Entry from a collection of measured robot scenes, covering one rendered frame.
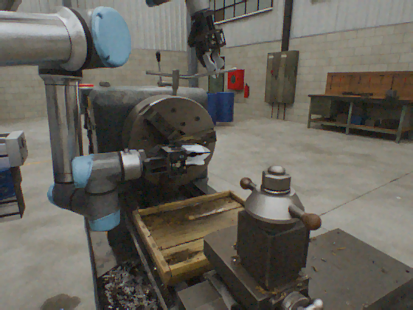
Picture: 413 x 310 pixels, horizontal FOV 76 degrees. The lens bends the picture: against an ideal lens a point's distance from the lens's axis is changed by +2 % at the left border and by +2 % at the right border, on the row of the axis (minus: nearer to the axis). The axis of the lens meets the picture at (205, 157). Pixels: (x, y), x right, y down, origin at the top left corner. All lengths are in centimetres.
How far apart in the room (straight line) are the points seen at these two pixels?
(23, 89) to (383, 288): 1076
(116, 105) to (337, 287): 82
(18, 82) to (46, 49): 1032
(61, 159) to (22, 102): 1017
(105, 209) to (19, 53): 37
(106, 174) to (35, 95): 1029
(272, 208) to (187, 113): 62
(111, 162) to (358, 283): 54
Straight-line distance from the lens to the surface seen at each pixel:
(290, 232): 37
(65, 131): 74
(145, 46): 1193
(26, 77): 1089
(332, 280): 53
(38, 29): 56
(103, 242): 142
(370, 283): 55
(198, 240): 73
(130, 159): 66
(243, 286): 41
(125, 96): 101
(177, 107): 89
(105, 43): 60
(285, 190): 36
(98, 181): 66
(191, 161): 75
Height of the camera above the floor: 129
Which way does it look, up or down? 17 degrees down
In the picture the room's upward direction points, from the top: straight up
